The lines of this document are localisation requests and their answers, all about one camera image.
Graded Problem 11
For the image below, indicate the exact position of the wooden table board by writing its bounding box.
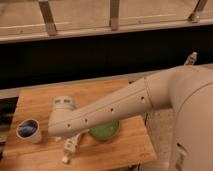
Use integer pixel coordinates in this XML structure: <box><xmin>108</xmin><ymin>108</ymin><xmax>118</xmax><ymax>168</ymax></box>
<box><xmin>0</xmin><ymin>78</ymin><xmax>158</xmax><ymax>171</ymax></box>

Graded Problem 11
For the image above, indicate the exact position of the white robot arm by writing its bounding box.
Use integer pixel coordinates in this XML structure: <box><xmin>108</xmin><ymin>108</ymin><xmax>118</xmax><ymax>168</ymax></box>
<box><xmin>48</xmin><ymin>65</ymin><xmax>213</xmax><ymax>171</ymax></box>

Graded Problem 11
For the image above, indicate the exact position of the metal railing frame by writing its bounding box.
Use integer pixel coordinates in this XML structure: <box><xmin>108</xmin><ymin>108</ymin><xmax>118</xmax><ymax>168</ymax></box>
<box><xmin>0</xmin><ymin>0</ymin><xmax>213</xmax><ymax>43</ymax></box>

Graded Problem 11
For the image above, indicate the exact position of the white bottle on ledge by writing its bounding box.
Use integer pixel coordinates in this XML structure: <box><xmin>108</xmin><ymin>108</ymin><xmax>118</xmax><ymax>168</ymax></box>
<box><xmin>185</xmin><ymin>52</ymin><xmax>197</xmax><ymax>65</ymax></box>

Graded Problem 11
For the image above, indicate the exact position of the green ceramic bowl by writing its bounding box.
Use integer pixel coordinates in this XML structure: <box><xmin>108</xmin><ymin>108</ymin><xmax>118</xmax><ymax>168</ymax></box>
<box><xmin>89</xmin><ymin>120</ymin><xmax>120</xmax><ymax>141</ymax></box>

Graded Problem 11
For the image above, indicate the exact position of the white cup blue inside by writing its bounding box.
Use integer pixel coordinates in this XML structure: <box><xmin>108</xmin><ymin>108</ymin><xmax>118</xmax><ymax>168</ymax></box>
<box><xmin>16</xmin><ymin>119</ymin><xmax>42</xmax><ymax>144</ymax></box>

